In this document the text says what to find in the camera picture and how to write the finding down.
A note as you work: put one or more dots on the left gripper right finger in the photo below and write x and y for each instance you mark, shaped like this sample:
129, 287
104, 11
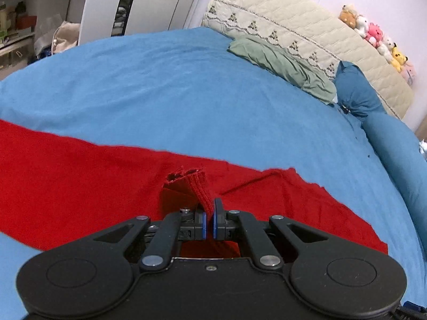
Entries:
249, 234

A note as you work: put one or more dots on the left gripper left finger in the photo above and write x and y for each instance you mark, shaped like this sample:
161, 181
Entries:
176, 228

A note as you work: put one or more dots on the red knit garment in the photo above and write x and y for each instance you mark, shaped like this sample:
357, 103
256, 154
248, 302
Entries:
55, 190

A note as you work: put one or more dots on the blue bed sheet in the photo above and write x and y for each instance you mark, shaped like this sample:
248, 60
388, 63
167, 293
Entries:
183, 92

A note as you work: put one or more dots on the green folded cloth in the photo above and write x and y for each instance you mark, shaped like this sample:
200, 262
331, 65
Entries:
282, 63

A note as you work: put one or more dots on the dark blue pillow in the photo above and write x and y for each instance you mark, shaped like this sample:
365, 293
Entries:
354, 92

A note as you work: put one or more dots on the blue rolled duvet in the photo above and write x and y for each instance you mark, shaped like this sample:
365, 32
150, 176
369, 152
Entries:
399, 151

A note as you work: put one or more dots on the cream quilted headboard cover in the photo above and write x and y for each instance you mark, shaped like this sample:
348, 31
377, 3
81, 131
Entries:
315, 35

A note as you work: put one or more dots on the beige tote bag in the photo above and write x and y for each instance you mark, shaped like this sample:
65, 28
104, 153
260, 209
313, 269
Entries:
65, 37

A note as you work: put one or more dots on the white wardrobe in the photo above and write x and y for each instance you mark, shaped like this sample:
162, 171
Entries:
144, 16

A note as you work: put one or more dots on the yellow plush toy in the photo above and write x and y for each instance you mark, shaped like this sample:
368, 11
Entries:
398, 58

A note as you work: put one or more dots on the pink plush toy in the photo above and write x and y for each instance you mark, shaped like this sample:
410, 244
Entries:
374, 35

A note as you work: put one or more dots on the brown plush toy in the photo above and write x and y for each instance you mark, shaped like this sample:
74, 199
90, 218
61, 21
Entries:
348, 15

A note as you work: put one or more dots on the white plush toy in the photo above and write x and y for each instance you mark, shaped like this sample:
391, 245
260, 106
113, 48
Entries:
361, 25

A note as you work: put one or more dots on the white shelf unit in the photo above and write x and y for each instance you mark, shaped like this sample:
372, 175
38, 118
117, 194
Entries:
28, 27

